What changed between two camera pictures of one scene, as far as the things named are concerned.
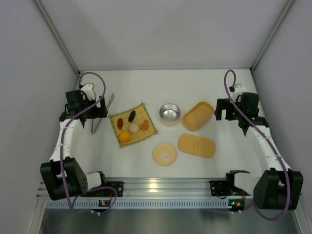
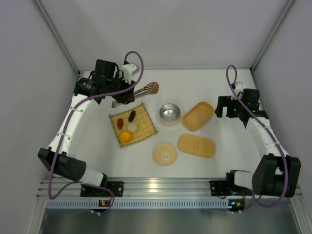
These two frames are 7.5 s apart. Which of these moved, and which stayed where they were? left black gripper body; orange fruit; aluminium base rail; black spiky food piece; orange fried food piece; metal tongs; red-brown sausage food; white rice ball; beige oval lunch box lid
Moved: left black gripper body; metal tongs; orange fried food piece
Stayed: aluminium base rail; orange fruit; white rice ball; beige oval lunch box lid; red-brown sausage food; black spiky food piece
